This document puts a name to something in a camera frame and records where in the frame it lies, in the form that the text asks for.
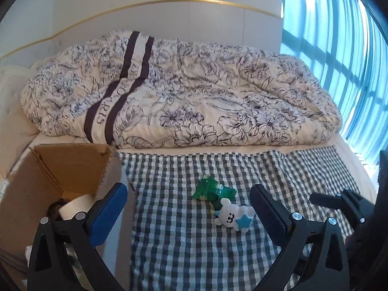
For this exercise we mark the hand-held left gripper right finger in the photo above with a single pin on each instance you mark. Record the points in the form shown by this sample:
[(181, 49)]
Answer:
[(269, 215)]

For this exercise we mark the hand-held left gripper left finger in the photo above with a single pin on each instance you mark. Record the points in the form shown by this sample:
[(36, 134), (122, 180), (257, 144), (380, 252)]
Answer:
[(109, 215)]

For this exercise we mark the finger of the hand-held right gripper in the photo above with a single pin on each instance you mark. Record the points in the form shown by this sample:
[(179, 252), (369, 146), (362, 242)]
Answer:
[(333, 201)]

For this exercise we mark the white tape roll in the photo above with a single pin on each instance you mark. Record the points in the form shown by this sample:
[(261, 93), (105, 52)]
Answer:
[(75, 204)]

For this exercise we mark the white bear toy blue star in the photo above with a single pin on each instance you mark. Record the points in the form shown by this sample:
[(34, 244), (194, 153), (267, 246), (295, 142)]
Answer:
[(227, 216)]

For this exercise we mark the green foil wrapper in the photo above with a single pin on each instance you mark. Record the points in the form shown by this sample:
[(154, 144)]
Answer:
[(209, 188)]

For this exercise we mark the cardboard box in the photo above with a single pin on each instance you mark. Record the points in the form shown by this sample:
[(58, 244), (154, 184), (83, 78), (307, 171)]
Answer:
[(60, 163)]

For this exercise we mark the grey checked cloth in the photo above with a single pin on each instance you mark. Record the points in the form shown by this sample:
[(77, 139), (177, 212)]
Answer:
[(182, 233)]

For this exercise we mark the cream pillow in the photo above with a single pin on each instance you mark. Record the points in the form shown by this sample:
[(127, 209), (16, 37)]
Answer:
[(18, 139)]

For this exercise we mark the floral cream quilt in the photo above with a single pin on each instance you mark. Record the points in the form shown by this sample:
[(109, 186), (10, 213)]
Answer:
[(212, 97)]

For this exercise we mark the cream tufted headboard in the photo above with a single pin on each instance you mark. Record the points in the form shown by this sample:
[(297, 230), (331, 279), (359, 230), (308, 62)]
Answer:
[(12, 97)]

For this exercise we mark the blue curtain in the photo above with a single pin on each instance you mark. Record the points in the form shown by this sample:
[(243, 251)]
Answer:
[(333, 36)]

